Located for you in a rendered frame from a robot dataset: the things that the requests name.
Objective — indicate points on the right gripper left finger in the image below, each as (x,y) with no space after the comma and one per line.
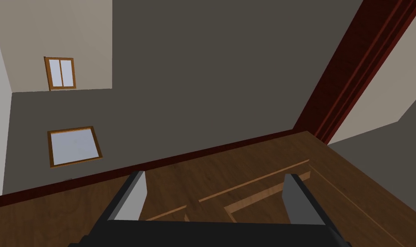
(132,200)

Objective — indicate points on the wide single-pane wooden window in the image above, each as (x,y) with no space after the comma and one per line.
(73,145)

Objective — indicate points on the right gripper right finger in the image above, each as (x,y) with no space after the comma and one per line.
(298,202)

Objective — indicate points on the small two-pane wooden window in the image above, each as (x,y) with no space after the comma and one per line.
(60,73)

